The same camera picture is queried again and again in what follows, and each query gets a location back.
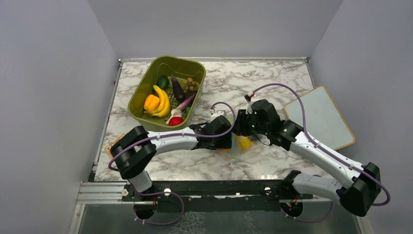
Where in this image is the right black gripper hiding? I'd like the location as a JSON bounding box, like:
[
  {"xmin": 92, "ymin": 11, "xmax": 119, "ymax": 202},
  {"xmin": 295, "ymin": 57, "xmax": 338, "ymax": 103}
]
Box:
[{"xmin": 229, "ymin": 109, "xmax": 269, "ymax": 137}]

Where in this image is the clear zip top bag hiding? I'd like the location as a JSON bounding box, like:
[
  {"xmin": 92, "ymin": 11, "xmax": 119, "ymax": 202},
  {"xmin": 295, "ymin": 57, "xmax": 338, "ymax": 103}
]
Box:
[{"xmin": 218, "ymin": 134, "xmax": 257, "ymax": 159}]

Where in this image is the red fake tomato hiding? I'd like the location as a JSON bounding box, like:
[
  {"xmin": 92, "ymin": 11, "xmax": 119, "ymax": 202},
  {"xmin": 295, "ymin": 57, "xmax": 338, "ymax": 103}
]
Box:
[{"xmin": 168, "ymin": 116, "xmax": 184, "ymax": 126}]

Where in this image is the dark fake eggplant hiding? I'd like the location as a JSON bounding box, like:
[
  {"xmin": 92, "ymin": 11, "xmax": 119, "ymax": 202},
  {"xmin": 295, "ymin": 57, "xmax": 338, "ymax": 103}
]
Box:
[{"xmin": 171, "ymin": 77, "xmax": 185, "ymax": 102}]

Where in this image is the dark green fake avocado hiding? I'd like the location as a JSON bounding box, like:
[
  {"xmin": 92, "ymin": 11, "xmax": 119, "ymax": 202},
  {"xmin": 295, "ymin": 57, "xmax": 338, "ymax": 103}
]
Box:
[{"xmin": 156, "ymin": 75, "xmax": 169, "ymax": 90}]

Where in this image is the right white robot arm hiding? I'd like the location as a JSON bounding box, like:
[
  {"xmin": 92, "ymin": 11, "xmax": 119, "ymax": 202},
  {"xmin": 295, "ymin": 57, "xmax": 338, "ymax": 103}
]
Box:
[{"xmin": 232, "ymin": 99, "xmax": 381, "ymax": 217}]

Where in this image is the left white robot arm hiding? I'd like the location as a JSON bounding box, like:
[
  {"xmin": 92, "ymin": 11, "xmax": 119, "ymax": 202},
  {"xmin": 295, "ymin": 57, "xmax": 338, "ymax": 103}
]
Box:
[{"xmin": 110, "ymin": 115, "xmax": 232, "ymax": 200}]

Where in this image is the white red fake radish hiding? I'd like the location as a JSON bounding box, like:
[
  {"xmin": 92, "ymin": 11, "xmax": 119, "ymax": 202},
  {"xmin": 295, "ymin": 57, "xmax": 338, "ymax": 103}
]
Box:
[{"xmin": 166, "ymin": 108, "xmax": 184, "ymax": 125}]

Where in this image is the purple fake eggplant in bin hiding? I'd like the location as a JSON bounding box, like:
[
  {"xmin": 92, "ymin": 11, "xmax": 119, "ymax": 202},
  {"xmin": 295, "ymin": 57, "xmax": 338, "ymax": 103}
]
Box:
[{"xmin": 176, "ymin": 91, "xmax": 197, "ymax": 111}]

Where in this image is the brown fake nut cluster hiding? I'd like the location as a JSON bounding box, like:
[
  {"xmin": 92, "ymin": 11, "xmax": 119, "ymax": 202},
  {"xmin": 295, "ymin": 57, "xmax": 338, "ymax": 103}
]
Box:
[{"xmin": 184, "ymin": 78, "xmax": 196, "ymax": 93}]

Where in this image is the yellow fake banana bunch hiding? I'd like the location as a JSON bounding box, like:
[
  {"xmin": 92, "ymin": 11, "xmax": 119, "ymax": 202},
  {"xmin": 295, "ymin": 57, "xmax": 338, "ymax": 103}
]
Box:
[{"xmin": 144, "ymin": 85, "xmax": 170, "ymax": 117}]

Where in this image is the orange fake bell pepper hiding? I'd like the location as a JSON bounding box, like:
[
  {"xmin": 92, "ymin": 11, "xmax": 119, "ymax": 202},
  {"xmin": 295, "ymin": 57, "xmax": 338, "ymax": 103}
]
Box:
[{"xmin": 144, "ymin": 94, "xmax": 160, "ymax": 112}]

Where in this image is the white board with yellow rim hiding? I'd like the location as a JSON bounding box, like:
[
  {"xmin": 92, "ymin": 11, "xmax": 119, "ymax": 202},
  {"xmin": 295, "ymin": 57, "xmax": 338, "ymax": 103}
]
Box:
[{"xmin": 300, "ymin": 86, "xmax": 356, "ymax": 150}]

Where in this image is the olive green plastic bin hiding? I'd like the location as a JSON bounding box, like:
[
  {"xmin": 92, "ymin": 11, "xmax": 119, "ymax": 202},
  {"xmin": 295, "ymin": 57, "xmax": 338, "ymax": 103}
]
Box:
[{"xmin": 128, "ymin": 56, "xmax": 206, "ymax": 132}]

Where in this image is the orange snack packet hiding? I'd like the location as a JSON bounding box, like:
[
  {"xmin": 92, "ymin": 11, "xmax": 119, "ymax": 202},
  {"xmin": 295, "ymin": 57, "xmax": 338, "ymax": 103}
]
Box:
[{"xmin": 105, "ymin": 135, "xmax": 124, "ymax": 158}]

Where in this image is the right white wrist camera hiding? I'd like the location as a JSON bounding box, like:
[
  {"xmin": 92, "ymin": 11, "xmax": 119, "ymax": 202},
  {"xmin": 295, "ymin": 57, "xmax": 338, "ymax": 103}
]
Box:
[{"xmin": 244, "ymin": 93, "xmax": 255, "ymax": 114}]

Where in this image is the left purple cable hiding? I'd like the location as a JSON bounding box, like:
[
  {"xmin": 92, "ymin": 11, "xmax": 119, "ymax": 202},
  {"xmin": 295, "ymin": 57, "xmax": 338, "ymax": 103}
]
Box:
[{"xmin": 108, "ymin": 101, "xmax": 237, "ymax": 172}]

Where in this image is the purple cable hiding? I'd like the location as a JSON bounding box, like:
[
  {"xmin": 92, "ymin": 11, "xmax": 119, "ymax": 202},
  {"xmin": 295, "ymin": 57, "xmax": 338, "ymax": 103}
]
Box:
[
  {"xmin": 108, "ymin": 101, "xmax": 237, "ymax": 172},
  {"xmin": 248, "ymin": 83, "xmax": 391, "ymax": 207}
]

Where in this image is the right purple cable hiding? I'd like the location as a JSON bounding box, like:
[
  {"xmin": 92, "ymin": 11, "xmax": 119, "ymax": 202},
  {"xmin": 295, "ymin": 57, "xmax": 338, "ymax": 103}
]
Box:
[{"xmin": 248, "ymin": 83, "xmax": 391, "ymax": 207}]

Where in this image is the black mounting rail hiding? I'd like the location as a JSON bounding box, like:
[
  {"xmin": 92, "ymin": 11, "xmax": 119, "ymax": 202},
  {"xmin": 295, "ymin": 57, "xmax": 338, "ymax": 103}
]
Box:
[{"xmin": 121, "ymin": 179, "xmax": 313, "ymax": 213}]

